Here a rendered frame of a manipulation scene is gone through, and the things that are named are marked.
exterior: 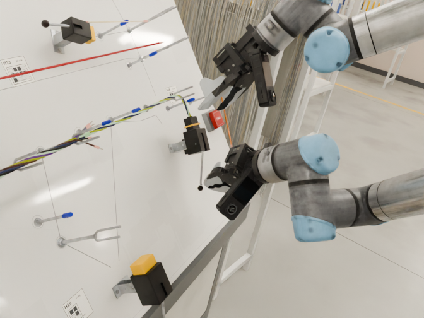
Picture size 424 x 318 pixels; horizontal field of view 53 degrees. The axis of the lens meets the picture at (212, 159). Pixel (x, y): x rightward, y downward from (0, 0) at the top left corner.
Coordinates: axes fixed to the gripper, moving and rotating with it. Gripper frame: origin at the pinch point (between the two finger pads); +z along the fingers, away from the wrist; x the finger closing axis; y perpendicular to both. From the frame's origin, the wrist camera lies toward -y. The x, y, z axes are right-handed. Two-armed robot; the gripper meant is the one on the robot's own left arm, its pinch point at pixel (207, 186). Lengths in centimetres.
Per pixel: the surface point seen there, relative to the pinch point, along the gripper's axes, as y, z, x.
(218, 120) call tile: 24.7, 10.4, -0.2
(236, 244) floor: 42, 118, -102
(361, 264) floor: 64, 79, -168
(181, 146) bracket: 6.4, 3.7, 9.3
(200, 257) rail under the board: -13.6, 6.4, -10.1
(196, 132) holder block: 8.5, -2.2, 9.9
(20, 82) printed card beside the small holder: -9.5, -6.7, 46.0
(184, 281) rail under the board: -21.1, 4.6, -7.5
